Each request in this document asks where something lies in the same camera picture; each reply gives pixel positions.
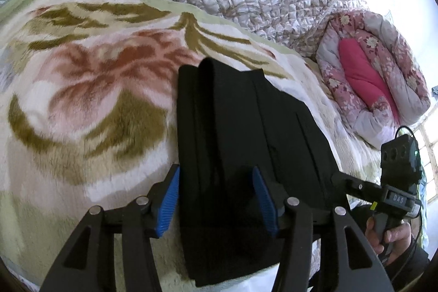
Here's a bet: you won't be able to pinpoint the right hand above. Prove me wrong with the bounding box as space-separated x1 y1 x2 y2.
365 217 412 265

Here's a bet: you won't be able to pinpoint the floral plush blanket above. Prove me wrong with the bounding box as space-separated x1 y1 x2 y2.
1 0 380 291

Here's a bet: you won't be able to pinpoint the black pants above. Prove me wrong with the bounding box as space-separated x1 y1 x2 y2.
177 58 347 287

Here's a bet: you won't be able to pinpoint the pink floral folded quilt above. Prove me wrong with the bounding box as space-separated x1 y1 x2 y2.
316 10 431 149

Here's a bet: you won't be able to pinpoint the black camera box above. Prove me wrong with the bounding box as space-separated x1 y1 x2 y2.
380 125 422 196

